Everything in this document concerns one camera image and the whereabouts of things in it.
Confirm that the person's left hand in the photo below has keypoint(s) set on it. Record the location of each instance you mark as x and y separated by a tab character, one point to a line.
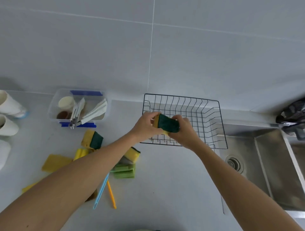
143	127

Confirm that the person's right hand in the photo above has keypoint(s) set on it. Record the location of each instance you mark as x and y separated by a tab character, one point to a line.
187	134

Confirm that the person's right thumb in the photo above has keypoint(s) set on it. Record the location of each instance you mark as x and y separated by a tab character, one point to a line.
173	136

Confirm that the person's left thumb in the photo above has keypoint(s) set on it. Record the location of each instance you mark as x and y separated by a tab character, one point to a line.
154	123

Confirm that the yellow sponge with green scourer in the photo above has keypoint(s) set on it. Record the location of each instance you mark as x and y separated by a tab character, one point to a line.
133	154
168	123
91	139

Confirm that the person's right forearm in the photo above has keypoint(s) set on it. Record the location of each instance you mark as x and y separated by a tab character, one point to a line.
238	190

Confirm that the person's left forearm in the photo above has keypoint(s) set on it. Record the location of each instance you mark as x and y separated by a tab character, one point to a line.
71	183

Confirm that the grey sponge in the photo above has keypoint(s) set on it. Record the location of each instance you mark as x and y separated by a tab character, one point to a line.
125	161

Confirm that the light green sponge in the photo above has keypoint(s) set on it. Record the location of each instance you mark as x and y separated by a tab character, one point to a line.
125	171

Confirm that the metal sink drain strainer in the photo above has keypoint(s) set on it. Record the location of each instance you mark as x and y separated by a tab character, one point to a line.
234	164

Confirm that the white plastic tongs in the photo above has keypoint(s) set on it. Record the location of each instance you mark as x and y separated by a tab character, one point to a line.
77	111

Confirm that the plain yellow sponge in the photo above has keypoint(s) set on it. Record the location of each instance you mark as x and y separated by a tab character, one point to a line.
81	153

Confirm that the orange plastic stick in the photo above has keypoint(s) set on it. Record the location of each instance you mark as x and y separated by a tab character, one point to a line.
111	195

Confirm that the light blue plastic stick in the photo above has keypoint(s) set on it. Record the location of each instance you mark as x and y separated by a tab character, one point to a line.
101	191

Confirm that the cream round cup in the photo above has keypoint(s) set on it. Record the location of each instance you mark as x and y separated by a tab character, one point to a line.
66	103

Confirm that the brown round lid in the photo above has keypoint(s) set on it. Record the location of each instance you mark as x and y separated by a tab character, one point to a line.
63	115

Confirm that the stainless steel sink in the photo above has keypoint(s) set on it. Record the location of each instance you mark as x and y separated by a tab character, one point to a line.
266	161

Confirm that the clear container with blue clips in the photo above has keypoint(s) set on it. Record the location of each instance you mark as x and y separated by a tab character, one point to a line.
53	107

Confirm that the yellow cleaning cloth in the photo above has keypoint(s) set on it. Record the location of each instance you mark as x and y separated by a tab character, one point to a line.
31	186
56	163

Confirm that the black faucet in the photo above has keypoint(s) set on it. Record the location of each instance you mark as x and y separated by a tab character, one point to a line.
293	114

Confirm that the white cup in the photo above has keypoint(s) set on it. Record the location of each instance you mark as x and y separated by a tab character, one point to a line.
3	153
9	104
8	125

